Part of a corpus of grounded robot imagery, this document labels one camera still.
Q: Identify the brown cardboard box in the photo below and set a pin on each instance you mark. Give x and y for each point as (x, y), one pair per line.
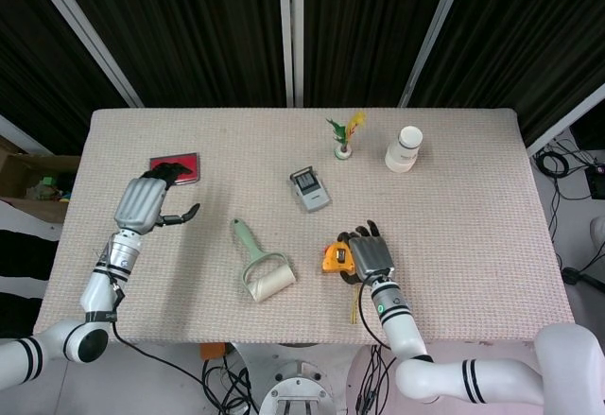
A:
(28, 169)

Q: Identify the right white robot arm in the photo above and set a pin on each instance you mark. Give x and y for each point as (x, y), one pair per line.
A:
(402, 320)

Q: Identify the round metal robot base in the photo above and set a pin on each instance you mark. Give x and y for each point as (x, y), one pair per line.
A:
(299, 393)

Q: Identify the white plastic bottle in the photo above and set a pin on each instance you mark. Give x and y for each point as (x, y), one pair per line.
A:
(402, 152)

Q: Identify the green yellow feather shuttlecock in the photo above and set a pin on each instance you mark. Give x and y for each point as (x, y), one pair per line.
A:
(344, 143)

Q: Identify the black device with pink light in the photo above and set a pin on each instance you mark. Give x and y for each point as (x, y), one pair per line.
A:
(596, 181)

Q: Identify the red ink pad tin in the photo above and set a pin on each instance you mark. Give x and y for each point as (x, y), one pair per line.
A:
(186, 169)

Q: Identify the green lint roller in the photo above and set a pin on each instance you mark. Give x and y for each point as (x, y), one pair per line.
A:
(269, 275)

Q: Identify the grey date stamp device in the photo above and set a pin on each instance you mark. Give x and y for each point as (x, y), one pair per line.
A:
(312, 193)

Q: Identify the orange box under table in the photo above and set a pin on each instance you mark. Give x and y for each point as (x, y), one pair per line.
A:
(212, 351)

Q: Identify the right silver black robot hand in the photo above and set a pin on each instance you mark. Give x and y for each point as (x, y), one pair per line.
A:
(371, 256)

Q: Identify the black stand foot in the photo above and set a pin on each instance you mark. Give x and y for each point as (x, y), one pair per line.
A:
(579, 277)

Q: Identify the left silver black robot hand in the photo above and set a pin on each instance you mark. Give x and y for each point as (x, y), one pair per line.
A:
(139, 204)

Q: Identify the white partition post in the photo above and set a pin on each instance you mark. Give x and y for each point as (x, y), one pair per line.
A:
(292, 32)
(85, 32)
(437, 32)
(567, 117)

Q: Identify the orange tape measure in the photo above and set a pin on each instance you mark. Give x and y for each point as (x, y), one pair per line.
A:
(335, 259)

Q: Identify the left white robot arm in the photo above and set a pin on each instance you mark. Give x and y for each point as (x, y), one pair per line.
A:
(101, 287)

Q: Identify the beige woven tablecloth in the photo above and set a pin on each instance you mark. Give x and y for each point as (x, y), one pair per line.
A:
(454, 245)

